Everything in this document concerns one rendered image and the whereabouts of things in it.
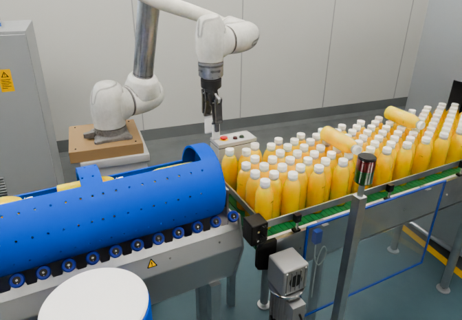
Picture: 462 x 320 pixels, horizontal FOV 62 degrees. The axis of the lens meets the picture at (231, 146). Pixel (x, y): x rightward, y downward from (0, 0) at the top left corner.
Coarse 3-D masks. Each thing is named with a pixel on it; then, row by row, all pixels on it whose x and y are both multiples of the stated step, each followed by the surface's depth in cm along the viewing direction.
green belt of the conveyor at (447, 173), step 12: (456, 168) 201; (420, 180) 189; (432, 180) 189; (384, 192) 179; (396, 192) 179; (348, 204) 170; (312, 216) 162; (324, 216) 162; (276, 228) 154; (288, 228) 154
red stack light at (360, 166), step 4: (360, 160) 132; (376, 160) 132; (356, 164) 134; (360, 164) 132; (364, 164) 131; (368, 164) 131; (372, 164) 131; (356, 168) 134; (360, 168) 132; (364, 168) 132; (368, 168) 131; (372, 168) 131; (364, 172) 132; (368, 172) 132; (372, 172) 133
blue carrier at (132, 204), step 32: (192, 160) 160; (32, 192) 135; (64, 192) 118; (96, 192) 121; (128, 192) 124; (160, 192) 128; (192, 192) 133; (224, 192) 139; (0, 224) 109; (32, 224) 112; (64, 224) 116; (96, 224) 120; (128, 224) 125; (160, 224) 132; (0, 256) 110; (32, 256) 115; (64, 256) 122
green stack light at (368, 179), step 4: (356, 172) 135; (360, 172) 133; (356, 176) 135; (360, 176) 133; (364, 176) 133; (368, 176) 133; (372, 176) 133; (356, 180) 135; (360, 180) 134; (364, 180) 133; (368, 180) 133; (372, 180) 135; (360, 184) 134; (364, 184) 134; (368, 184) 134
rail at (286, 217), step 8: (456, 160) 192; (432, 168) 184; (440, 168) 186; (448, 168) 189; (408, 176) 177; (416, 176) 179; (424, 176) 182; (384, 184) 170; (368, 192) 167; (376, 192) 170; (336, 200) 159; (344, 200) 162; (312, 208) 154; (320, 208) 156; (280, 216) 148; (288, 216) 149; (272, 224) 147
